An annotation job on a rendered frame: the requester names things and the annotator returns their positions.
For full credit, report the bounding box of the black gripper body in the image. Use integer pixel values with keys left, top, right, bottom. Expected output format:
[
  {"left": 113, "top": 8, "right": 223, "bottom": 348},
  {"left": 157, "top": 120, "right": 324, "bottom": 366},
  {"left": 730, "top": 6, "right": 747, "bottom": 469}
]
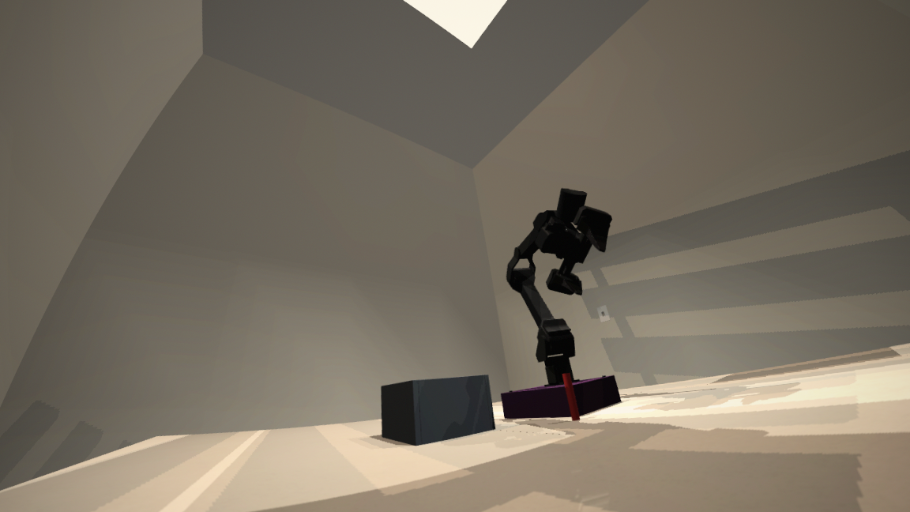
[{"left": 546, "top": 205, "right": 612, "bottom": 296}]

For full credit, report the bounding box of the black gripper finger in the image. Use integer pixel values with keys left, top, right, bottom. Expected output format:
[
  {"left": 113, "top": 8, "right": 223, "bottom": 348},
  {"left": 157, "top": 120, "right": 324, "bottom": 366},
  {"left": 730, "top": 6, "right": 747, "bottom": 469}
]
[
  {"left": 551, "top": 274, "right": 582, "bottom": 296},
  {"left": 577, "top": 216, "right": 610, "bottom": 252}
]

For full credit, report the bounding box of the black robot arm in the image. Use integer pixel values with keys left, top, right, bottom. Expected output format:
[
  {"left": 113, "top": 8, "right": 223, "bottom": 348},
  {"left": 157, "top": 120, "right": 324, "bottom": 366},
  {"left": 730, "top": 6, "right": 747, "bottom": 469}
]
[{"left": 506, "top": 188, "right": 587, "bottom": 387}]

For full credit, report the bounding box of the dark red peg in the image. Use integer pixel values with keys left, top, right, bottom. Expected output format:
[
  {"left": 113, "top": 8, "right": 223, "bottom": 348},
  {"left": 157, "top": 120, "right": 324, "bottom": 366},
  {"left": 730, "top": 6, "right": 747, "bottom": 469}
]
[{"left": 562, "top": 373, "right": 580, "bottom": 421}]

